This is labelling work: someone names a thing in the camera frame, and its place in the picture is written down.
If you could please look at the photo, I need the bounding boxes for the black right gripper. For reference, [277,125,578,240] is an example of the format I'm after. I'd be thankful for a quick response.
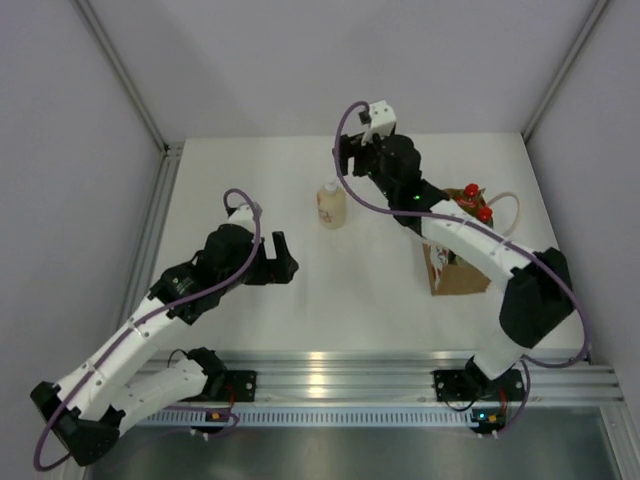
[333,131,398,200]

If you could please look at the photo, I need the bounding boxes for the cream pump soap bottle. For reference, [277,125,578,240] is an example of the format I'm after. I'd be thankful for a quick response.
[316,180,347,229]

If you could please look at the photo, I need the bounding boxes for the burlap canvas bag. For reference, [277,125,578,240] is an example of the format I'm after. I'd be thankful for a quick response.
[423,188,490,296]

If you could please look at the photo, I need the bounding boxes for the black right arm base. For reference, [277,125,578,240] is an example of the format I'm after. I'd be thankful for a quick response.
[432,369,475,403]

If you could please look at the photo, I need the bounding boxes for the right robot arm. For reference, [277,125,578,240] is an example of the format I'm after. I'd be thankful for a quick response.
[334,134,576,397]

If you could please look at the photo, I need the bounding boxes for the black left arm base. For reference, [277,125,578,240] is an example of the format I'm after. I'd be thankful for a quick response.
[214,370,257,404]

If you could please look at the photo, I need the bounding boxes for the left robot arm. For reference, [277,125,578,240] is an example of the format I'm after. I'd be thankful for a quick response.
[30,221,299,466]

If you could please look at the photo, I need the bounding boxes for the yellow dish soap bottle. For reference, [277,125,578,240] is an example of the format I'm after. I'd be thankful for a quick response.
[451,183,485,212]

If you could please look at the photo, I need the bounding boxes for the green dish soap bottle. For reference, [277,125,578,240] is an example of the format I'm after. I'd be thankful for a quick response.
[476,205,494,229]

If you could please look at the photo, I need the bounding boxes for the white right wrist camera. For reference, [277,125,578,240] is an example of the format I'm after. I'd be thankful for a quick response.
[359,100,397,145]

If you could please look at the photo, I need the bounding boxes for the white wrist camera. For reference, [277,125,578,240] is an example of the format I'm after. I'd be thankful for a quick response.
[359,100,397,145]
[227,203,262,234]

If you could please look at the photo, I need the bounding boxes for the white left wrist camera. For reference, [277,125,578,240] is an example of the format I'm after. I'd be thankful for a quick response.
[227,203,262,234]

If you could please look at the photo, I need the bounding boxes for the white rope bag handle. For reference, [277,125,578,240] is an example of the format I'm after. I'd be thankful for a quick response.
[487,191,522,237]

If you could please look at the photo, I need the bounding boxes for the left aluminium frame post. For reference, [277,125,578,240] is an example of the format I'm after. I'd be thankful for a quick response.
[74,0,169,151]

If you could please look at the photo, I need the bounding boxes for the aluminium frame post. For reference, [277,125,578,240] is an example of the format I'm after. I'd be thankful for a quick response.
[521,0,614,144]
[74,0,169,151]

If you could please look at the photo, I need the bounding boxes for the grey slotted cable duct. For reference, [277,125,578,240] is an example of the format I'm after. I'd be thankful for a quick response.
[140,406,501,428]

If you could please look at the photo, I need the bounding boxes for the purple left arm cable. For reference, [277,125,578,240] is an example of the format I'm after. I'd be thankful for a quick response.
[31,188,263,473]

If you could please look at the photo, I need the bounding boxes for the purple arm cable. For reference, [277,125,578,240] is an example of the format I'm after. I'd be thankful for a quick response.
[31,188,263,473]
[332,100,593,436]

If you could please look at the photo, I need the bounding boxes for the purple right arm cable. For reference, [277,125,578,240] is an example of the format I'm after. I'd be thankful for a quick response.
[332,100,593,436]

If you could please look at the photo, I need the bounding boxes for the right aluminium frame post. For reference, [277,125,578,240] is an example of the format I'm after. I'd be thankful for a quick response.
[521,0,614,144]

